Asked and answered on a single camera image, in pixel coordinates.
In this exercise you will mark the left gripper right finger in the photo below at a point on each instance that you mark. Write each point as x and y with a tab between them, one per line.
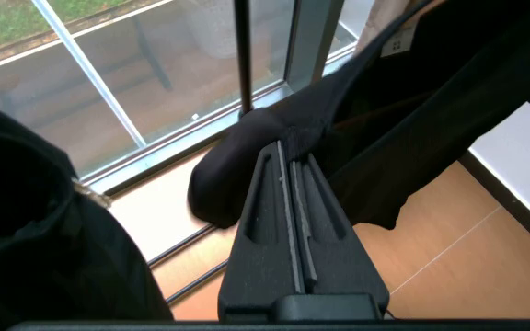
352	271

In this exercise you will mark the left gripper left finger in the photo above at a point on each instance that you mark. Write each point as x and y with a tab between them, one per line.
256	271

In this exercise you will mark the heap of clothes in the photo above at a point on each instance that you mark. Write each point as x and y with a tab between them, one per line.
430	115

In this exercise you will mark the black shorts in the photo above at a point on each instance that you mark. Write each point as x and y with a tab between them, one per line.
39	253

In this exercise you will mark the black clothes rack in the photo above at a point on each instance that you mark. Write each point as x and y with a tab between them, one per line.
243	55

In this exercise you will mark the window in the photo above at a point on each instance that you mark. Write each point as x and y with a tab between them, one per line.
177	92

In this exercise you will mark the beige curtain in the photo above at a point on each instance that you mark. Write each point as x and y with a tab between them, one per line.
380	23

